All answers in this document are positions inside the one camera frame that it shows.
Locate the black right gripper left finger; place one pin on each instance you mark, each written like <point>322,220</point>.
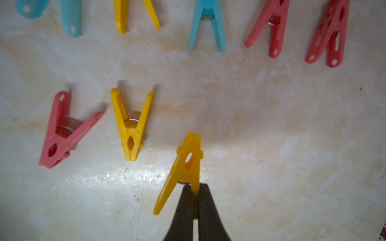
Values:
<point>181,228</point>

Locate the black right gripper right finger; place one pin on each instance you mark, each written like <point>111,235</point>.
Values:
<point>210,225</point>

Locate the yellow clothespin second row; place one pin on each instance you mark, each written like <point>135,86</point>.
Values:
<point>186,169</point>
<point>131,134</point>

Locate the red clothespin second row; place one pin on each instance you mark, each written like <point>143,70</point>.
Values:
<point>59,139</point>

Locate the teal clothespin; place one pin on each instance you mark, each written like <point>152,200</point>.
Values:
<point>210,11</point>
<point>70,13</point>

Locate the red clothespin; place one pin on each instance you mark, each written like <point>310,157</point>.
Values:
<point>330,35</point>
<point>275,14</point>

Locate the yellow clothespin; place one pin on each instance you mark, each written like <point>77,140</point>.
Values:
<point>121,10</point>

